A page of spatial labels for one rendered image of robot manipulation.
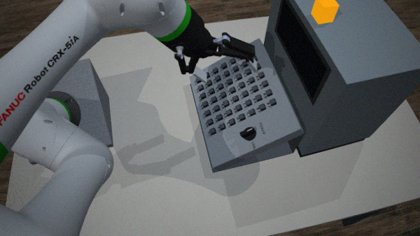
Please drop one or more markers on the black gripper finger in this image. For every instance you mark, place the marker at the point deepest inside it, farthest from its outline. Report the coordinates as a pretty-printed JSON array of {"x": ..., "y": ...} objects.
[
  {"x": 233, "y": 47},
  {"x": 191, "y": 68}
]

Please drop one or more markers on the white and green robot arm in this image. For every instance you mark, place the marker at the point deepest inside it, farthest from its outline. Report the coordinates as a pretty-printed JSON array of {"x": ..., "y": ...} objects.
[{"x": 31, "y": 123}]

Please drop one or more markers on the grey machine console with keypad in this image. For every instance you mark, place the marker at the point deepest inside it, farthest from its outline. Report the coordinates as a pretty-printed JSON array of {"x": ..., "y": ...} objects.
[{"x": 346, "y": 66}]

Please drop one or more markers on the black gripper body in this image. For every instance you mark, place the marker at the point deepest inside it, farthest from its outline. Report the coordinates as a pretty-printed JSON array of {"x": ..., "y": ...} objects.
[{"x": 206, "y": 43}]

